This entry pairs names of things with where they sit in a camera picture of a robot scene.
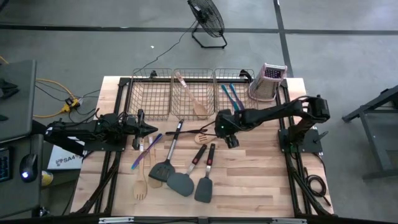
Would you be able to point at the rounded grey spatula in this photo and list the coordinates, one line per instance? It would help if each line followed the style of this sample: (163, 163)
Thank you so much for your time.
(180, 183)

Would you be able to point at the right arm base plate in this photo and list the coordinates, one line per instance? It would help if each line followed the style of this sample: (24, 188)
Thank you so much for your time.
(311, 144)

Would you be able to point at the rectangular grey spatula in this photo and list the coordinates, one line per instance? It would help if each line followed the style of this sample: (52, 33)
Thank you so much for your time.
(203, 189)

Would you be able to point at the black desk leg frame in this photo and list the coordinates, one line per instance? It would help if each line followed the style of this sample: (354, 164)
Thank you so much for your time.
(379, 173)

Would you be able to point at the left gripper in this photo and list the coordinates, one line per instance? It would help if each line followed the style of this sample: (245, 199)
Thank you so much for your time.
(135, 127)

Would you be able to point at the black rig crossbar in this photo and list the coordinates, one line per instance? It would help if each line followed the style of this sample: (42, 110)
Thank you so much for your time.
(46, 220)

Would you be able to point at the yellow power adapter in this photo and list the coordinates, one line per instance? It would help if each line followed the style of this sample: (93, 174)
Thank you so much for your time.
(70, 104)

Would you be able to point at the black clamp lever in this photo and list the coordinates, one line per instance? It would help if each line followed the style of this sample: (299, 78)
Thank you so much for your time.
(321, 136)

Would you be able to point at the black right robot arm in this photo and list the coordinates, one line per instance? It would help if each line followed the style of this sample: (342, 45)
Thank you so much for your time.
(280, 112)

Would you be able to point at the black desk support bar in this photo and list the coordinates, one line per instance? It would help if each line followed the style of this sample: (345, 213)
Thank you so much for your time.
(73, 148)

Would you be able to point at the grey desk with keyboard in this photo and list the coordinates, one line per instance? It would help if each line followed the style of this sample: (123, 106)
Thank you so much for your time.
(15, 199)

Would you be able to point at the black floor fan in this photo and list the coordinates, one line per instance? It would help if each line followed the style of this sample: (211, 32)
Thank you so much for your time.
(206, 17)

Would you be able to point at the black computer mouse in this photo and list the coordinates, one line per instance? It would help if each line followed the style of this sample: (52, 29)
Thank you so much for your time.
(29, 165)

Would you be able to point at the silver bracket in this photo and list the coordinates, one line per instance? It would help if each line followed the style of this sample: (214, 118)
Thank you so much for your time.
(116, 220)
(289, 220)

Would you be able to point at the black object on desk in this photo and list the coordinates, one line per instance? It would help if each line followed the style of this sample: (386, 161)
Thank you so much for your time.
(7, 88)

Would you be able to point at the table camera mount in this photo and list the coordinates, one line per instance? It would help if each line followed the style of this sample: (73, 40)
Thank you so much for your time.
(202, 220)

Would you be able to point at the black frame clamp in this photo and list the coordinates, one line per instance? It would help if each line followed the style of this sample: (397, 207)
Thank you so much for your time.
(153, 74)
(245, 74)

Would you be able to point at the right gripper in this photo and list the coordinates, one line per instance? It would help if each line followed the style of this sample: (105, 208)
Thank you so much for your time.
(227, 123)

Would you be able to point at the yellow cup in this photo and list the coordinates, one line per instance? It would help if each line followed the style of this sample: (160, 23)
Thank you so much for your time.
(46, 179)

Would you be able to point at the wooden fork spoon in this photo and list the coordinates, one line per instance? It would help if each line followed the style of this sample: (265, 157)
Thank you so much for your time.
(140, 188)

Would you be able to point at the white printed cardboard box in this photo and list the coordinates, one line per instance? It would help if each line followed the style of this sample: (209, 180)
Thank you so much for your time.
(62, 161)

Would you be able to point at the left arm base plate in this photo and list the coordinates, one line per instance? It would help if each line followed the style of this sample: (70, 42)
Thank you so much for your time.
(102, 148)

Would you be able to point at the plain wooden spatula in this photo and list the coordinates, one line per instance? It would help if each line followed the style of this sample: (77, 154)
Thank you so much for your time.
(154, 184)

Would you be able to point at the grey desk top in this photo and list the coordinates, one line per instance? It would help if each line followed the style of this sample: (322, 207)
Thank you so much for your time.
(21, 102)

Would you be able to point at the backlit keyboard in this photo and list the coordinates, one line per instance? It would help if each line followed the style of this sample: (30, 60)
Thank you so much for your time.
(4, 165)

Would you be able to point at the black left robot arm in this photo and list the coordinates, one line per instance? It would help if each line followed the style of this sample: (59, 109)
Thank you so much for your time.
(81, 130)

